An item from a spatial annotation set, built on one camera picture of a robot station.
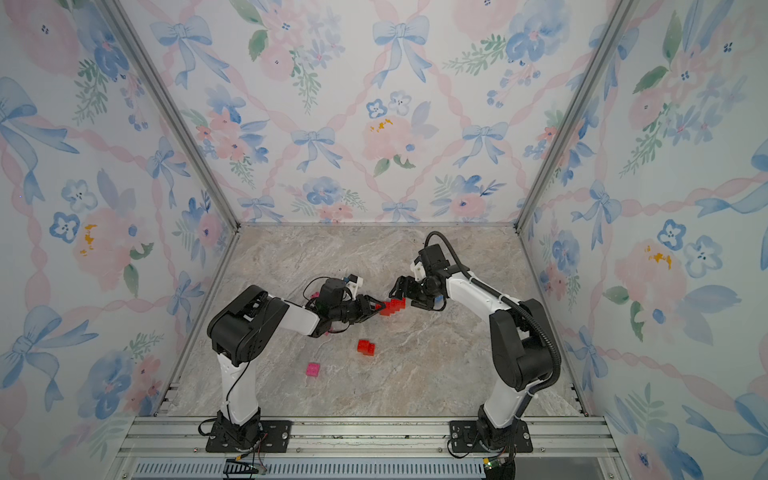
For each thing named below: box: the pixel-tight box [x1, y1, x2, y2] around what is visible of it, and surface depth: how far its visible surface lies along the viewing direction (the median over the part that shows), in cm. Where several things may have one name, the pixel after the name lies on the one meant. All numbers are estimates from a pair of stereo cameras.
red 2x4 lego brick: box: [380, 297, 407, 316], surface depth 92 cm
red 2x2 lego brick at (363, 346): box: [357, 339, 371, 355], surface depth 88 cm
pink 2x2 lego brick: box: [306, 363, 320, 377], surface depth 85 cm
